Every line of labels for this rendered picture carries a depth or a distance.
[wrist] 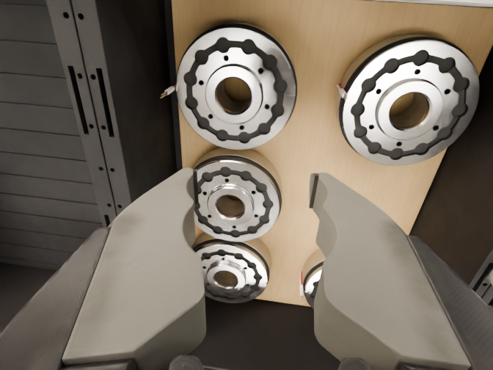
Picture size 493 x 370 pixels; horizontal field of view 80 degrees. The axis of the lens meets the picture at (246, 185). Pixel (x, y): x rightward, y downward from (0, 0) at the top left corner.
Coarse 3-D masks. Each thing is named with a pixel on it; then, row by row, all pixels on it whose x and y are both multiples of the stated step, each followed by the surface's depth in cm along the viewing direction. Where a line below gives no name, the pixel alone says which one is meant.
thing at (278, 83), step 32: (224, 32) 22; (256, 32) 22; (192, 64) 24; (224, 64) 24; (256, 64) 23; (288, 64) 23; (192, 96) 26; (288, 96) 24; (224, 128) 26; (256, 128) 26
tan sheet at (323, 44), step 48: (192, 0) 24; (240, 0) 24; (288, 0) 24; (336, 0) 23; (288, 48) 25; (336, 48) 25; (480, 48) 24; (240, 96) 28; (192, 144) 31; (288, 144) 30; (336, 144) 29; (288, 192) 33; (384, 192) 31; (288, 240) 36; (288, 288) 40
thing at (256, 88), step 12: (216, 72) 24; (228, 72) 23; (240, 72) 23; (252, 72) 24; (216, 84) 24; (252, 84) 24; (216, 96) 25; (252, 96) 24; (216, 108) 25; (252, 108) 25; (228, 120) 25; (240, 120) 25
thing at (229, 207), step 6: (222, 198) 33; (228, 198) 34; (222, 204) 32; (228, 204) 33; (234, 204) 33; (240, 204) 33; (222, 210) 32; (228, 210) 32; (234, 210) 32; (240, 210) 32
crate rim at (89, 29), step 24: (72, 0) 16; (96, 0) 16; (96, 24) 17; (96, 48) 18; (96, 72) 18; (96, 96) 19; (120, 120) 20; (120, 144) 21; (120, 168) 22; (120, 192) 23; (480, 264) 22; (480, 288) 23
